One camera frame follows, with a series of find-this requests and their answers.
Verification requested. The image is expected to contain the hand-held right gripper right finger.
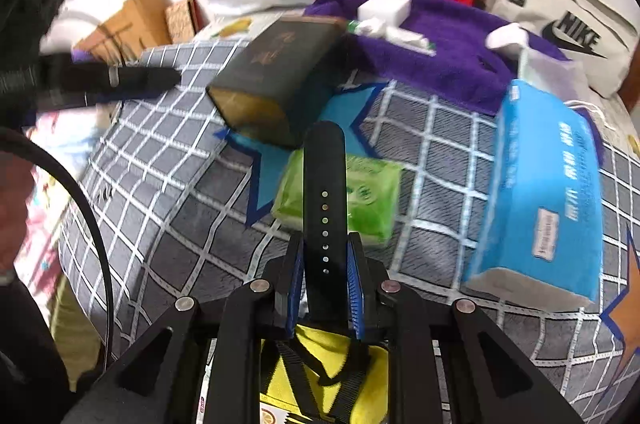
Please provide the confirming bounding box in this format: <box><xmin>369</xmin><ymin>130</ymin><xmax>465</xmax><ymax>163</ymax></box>
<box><xmin>347</xmin><ymin>231</ymin><xmax>583</xmax><ymax>424</ymax></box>

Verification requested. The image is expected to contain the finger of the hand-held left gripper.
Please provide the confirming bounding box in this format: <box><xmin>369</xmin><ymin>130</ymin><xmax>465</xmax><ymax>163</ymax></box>
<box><xmin>40</xmin><ymin>54</ymin><xmax>182</xmax><ymax>107</ymax></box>

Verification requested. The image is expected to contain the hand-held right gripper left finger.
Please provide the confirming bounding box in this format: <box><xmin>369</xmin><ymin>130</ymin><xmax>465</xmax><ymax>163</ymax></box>
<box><xmin>60</xmin><ymin>231</ymin><xmax>306</xmax><ymax>424</ymax></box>

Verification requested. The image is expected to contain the black watch strap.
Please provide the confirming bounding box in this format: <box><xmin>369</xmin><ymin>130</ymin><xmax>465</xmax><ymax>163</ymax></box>
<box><xmin>301</xmin><ymin>121</ymin><xmax>353</xmax><ymax>327</ymax></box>

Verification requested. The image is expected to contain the white tissue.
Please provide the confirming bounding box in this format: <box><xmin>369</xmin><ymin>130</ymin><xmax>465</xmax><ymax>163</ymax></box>
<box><xmin>347</xmin><ymin>18</ymin><xmax>437</xmax><ymax>56</ymax></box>

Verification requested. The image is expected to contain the white sponge block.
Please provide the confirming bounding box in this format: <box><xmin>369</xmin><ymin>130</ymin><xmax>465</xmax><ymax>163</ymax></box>
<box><xmin>357</xmin><ymin>0</ymin><xmax>412</xmax><ymax>26</ymax></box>

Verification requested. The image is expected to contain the person's left hand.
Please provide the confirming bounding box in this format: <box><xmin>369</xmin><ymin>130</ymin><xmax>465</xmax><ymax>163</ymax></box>
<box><xmin>0</xmin><ymin>161</ymin><xmax>33</xmax><ymax>285</ymax></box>

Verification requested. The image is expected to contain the wooden headboard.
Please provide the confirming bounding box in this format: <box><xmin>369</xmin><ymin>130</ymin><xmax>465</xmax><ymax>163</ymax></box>
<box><xmin>75</xmin><ymin>0</ymin><xmax>173</xmax><ymax>55</ymax></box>

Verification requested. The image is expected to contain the patterned cardboard box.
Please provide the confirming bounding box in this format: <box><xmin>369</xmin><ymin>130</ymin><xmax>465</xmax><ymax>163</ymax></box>
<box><xmin>165</xmin><ymin>0</ymin><xmax>208</xmax><ymax>45</ymax></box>

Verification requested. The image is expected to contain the green wet wipe pack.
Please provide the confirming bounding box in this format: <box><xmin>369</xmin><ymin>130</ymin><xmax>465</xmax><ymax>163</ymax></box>
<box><xmin>271</xmin><ymin>148</ymin><xmax>403</xmax><ymax>246</ymax></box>

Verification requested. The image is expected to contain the fruit print packet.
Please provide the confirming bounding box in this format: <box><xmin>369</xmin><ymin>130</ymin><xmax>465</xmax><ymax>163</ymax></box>
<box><xmin>260</xmin><ymin>406</ymin><xmax>301</xmax><ymax>424</ymax></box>

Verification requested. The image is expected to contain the grey plaid blanket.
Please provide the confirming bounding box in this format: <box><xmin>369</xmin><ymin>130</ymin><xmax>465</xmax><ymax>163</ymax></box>
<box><xmin>57</xmin><ymin>37</ymin><xmax>640</xmax><ymax>424</ymax></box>

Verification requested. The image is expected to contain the dark tea tin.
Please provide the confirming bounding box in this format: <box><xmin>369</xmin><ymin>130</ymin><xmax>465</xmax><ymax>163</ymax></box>
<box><xmin>206</xmin><ymin>15</ymin><xmax>348</xmax><ymax>149</ymax></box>

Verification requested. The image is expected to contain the blue tissue pack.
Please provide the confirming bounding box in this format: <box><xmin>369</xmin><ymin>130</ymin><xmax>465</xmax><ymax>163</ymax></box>
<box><xmin>460</xmin><ymin>79</ymin><xmax>603</xmax><ymax>305</ymax></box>

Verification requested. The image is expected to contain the light green cloth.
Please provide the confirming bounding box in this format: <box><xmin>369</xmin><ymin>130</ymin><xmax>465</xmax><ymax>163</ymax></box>
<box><xmin>50</xmin><ymin>274</ymin><xmax>106</xmax><ymax>385</ymax></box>

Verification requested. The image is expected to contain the purple towel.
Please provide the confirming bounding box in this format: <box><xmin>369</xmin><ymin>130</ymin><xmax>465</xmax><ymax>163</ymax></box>
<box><xmin>302</xmin><ymin>0</ymin><xmax>608</xmax><ymax>165</ymax></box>

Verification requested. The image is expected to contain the yellow pouch with black strap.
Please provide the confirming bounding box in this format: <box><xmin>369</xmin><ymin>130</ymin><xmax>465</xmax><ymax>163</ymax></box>
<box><xmin>259</xmin><ymin>323</ymin><xmax>390</xmax><ymax>424</ymax></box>

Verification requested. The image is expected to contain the black cable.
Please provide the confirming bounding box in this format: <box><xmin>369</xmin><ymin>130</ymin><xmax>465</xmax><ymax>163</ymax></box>
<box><xmin>0</xmin><ymin>127</ymin><xmax>115</xmax><ymax>375</ymax></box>

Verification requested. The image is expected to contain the brown curved wooden frame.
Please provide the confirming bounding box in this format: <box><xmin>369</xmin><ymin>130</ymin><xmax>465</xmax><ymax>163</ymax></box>
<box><xmin>617</xmin><ymin>64</ymin><xmax>640</xmax><ymax>115</ymax></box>

